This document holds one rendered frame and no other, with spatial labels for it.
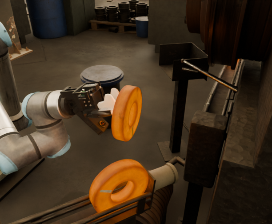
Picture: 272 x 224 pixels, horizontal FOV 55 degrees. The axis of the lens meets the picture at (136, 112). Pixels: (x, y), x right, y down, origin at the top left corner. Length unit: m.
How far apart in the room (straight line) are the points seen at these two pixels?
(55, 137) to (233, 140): 0.56
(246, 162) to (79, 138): 1.59
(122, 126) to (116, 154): 1.18
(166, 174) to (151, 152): 1.11
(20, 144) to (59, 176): 0.88
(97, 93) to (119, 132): 0.15
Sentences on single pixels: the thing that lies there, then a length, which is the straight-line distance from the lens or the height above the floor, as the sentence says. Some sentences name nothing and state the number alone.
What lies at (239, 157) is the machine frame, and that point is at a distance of 0.55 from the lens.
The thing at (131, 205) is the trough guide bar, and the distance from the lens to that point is 0.70.
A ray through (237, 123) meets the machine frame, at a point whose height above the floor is 0.87.
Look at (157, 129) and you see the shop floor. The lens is 2.06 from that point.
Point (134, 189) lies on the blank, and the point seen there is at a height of 0.70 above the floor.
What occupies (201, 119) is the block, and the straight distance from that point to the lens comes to 0.76.
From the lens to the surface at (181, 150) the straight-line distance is 1.87.
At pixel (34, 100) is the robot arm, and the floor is 0.81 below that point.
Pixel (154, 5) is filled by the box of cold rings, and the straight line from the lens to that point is 3.45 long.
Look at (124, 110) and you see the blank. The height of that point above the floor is 0.87.
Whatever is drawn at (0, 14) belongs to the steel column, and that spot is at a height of 0.52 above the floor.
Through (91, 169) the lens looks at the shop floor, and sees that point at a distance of 1.74.
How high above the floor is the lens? 1.22
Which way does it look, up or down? 33 degrees down
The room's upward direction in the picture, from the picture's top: straight up
